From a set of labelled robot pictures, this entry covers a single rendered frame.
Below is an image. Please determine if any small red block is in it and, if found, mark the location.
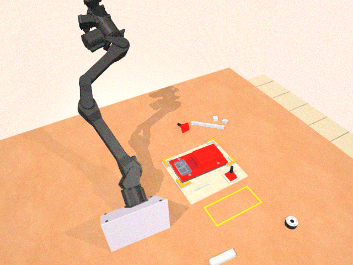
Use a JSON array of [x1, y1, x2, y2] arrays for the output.
[[177, 123, 189, 133]]

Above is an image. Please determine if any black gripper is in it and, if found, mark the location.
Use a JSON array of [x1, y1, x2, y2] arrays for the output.
[[84, 0, 112, 29]]

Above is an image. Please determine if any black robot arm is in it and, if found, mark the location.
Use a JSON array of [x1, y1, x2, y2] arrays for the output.
[[77, 11, 148, 208]]

